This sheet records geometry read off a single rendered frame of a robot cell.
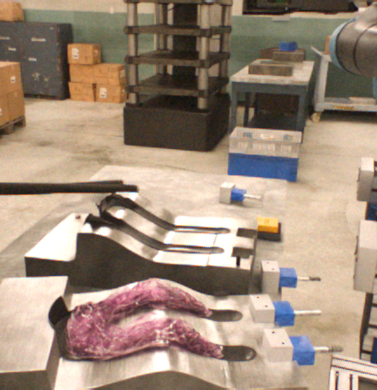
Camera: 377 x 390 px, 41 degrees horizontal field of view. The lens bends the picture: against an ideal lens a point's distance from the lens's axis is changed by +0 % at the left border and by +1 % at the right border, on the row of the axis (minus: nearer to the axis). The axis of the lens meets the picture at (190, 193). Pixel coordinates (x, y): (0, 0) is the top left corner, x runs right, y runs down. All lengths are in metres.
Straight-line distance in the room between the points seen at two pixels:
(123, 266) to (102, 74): 6.88
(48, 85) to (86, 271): 7.12
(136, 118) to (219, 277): 4.35
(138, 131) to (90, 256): 4.29
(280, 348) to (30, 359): 0.38
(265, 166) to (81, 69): 4.32
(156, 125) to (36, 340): 4.56
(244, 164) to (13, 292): 3.63
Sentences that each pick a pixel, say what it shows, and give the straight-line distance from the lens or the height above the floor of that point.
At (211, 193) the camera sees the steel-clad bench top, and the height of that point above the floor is 0.80.
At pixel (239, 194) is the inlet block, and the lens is 1.61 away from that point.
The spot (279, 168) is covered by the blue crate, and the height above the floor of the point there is 0.11.
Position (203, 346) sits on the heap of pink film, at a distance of 0.84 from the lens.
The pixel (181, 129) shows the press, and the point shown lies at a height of 0.22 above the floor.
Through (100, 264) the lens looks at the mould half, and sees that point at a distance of 1.12.
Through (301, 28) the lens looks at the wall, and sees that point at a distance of 7.56.
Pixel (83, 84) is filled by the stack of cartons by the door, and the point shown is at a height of 0.26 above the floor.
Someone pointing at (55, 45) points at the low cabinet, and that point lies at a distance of 8.04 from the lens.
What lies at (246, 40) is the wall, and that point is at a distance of 7.64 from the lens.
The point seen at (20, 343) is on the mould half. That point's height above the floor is 0.91.
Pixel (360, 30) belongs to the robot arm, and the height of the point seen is 1.36.
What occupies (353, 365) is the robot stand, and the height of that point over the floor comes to 0.23.
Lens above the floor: 1.39
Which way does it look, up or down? 20 degrees down
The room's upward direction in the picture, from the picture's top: 2 degrees clockwise
